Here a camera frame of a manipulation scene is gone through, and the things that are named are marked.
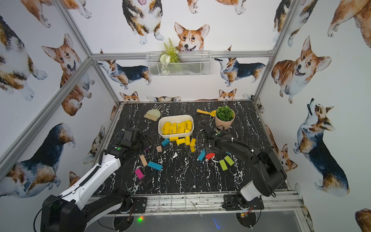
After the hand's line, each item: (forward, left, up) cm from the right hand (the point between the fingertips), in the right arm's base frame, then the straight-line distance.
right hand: (211, 147), depth 87 cm
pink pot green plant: (+21, -10, +4) cm, 24 cm away
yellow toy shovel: (+33, -4, -7) cm, 34 cm away
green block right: (-5, -11, -6) cm, 14 cm away
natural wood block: (-6, +41, -5) cm, 42 cm away
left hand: (+2, +35, +8) cm, 36 cm away
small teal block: (+6, +30, -5) cm, 31 cm away
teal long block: (-9, +34, -5) cm, 35 cm away
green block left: (-8, -7, -6) cm, 13 cm away
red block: (-3, +1, -6) cm, 7 cm away
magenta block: (-13, +42, -5) cm, 45 cm away
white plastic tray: (+19, +23, -4) cm, 31 cm away
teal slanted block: (-2, +6, -6) cm, 8 cm away
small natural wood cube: (+2, +33, -4) cm, 33 cm away
